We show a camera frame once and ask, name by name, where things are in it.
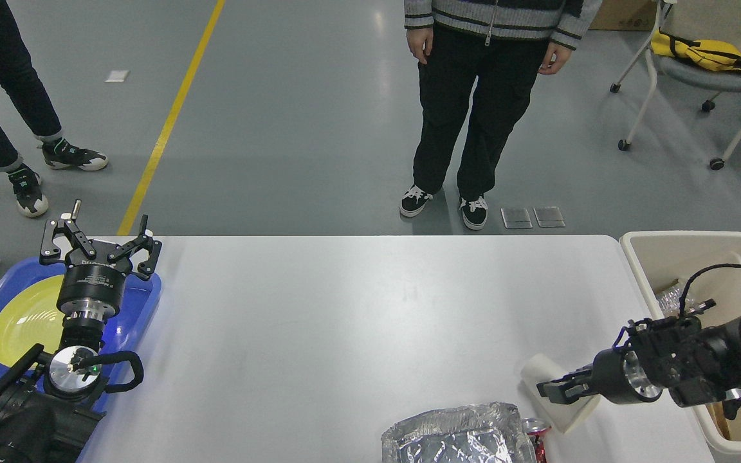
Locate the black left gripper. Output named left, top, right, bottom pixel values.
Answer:
left=39, top=199, right=162, bottom=320

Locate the small aluminium foil piece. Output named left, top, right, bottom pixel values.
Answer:
left=655, top=279, right=687, bottom=317

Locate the yellow bag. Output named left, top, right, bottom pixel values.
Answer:
left=650, top=30, right=741, bottom=75

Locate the left floor outlet plate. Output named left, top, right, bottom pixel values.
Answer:
left=500, top=208, right=533, bottom=230

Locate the person in grey sweater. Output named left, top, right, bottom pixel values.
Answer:
left=399, top=1, right=601, bottom=231

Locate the right floor outlet plate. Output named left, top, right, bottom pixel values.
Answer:
left=533, top=207, right=567, bottom=228

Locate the grey office chair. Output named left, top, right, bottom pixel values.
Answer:
left=610, top=1, right=741, bottom=170

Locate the large crumpled aluminium foil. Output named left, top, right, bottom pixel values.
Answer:
left=380, top=402, right=537, bottom=462

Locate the brown paper bag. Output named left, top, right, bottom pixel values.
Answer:
left=706, top=402, right=731, bottom=440

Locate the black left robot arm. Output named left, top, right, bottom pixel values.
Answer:
left=0, top=201, right=162, bottom=462

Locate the person in dark jeans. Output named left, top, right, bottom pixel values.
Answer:
left=0, top=0, right=109, bottom=218

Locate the white paper cup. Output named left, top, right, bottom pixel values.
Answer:
left=520, top=354, right=602, bottom=433

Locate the yellow plate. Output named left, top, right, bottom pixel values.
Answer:
left=0, top=275, right=65, bottom=367

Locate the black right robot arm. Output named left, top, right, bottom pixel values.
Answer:
left=535, top=287, right=741, bottom=419

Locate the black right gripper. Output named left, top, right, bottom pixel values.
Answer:
left=536, top=349, right=663, bottom=405

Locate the floor outlet plate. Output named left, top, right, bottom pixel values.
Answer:
left=500, top=208, right=533, bottom=230
left=533, top=207, right=567, bottom=228

